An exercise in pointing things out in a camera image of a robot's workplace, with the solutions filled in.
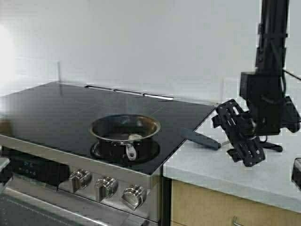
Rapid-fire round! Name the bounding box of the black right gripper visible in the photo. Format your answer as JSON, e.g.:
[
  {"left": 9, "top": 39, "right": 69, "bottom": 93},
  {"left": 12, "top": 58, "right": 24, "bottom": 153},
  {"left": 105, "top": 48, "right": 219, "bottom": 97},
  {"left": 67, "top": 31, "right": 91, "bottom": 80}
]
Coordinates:
[{"left": 212, "top": 71, "right": 301, "bottom": 167}]

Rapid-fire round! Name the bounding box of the black spatula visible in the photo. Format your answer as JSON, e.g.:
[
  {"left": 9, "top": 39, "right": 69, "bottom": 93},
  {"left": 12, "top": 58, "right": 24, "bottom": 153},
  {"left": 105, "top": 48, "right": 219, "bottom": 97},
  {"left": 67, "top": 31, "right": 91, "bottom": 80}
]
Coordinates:
[{"left": 180, "top": 127, "right": 283, "bottom": 153}]

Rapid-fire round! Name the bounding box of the raw shrimp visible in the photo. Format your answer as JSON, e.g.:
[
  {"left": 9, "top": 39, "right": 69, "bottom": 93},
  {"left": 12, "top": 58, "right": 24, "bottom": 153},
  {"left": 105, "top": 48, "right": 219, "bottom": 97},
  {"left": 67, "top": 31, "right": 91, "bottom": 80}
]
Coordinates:
[{"left": 128, "top": 134, "right": 143, "bottom": 140}]

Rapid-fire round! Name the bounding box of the black frying pan steel rim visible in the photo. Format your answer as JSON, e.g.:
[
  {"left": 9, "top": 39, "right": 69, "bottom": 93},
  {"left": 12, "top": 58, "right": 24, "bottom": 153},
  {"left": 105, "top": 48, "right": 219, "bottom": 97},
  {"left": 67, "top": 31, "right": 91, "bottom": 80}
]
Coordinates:
[{"left": 89, "top": 114, "right": 161, "bottom": 161}]

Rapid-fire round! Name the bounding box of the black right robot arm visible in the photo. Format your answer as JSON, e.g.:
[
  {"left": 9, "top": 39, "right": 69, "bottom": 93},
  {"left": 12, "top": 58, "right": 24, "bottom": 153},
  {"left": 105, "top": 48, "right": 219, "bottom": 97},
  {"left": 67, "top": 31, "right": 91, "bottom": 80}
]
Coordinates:
[{"left": 212, "top": 0, "right": 301, "bottom": 167}]

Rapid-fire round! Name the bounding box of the black appliance at right edge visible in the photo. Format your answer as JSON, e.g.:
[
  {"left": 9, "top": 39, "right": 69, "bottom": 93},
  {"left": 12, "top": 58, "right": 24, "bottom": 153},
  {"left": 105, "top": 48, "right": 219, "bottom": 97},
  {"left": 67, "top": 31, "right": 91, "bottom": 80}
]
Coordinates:
[{"left": 291, "top": 158, "right": 301, "bottom": 189}]

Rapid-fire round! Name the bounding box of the wooden base cabinet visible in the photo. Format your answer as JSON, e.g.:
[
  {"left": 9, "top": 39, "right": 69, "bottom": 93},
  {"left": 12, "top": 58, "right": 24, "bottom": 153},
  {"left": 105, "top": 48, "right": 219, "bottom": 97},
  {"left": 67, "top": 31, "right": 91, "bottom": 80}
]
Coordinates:
[{"left": 171, "top": 180, "right": 301, "bottom": 226}]

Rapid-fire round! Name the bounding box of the right steel stove knob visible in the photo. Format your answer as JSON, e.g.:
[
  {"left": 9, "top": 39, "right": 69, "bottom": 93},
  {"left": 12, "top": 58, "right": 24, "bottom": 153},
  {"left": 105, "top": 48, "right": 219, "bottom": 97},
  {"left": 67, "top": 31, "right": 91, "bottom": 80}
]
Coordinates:
[{"left": 121, "top": 185, "right": 147, "bottom": 210}]

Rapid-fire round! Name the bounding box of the steel stove knob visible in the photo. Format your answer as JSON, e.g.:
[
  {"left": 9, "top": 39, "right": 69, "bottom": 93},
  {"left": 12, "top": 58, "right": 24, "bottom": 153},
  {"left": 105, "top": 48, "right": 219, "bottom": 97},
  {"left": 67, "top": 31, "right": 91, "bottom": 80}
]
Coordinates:
[
  {"left": 94, "top": 177, "right": 118, "bottom": 202},
  {"left": 68, "top": 169, "right": 92, "bottom": 193},
  {"left": 121, "top": 185, "right": 147, "bottom": 210}
]

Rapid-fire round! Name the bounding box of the middle steel stove knob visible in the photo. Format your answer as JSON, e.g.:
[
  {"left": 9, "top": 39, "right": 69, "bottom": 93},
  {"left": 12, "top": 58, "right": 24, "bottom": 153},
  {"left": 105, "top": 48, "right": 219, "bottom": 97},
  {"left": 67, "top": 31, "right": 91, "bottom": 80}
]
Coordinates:
[{"left": 94, "top": 177, "right": 118, "bottom": 202}]

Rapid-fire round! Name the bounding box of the left steel stove knob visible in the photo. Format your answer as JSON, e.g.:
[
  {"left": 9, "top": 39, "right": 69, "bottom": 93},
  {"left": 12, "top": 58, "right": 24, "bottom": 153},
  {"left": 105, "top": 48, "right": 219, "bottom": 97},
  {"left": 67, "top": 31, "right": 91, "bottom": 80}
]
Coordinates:
[{"left": 68, "top": 169, "right": 92, "bottom": 193}]

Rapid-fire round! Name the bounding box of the stainless steel stove range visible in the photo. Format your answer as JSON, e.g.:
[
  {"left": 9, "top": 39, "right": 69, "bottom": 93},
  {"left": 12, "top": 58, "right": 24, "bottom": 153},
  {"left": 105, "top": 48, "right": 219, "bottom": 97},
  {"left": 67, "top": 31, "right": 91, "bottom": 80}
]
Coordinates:
[{"left": 0, "top": 82, "right": 214, "bottom": 226}]

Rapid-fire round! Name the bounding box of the steel cabinet drawer handle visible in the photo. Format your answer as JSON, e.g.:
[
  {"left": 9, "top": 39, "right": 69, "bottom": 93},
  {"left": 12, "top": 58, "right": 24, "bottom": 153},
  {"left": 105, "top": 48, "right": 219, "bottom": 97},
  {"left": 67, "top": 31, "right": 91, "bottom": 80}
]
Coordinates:
[{"left": 232, "top": 216, "right": 245, "bottom": 226}]

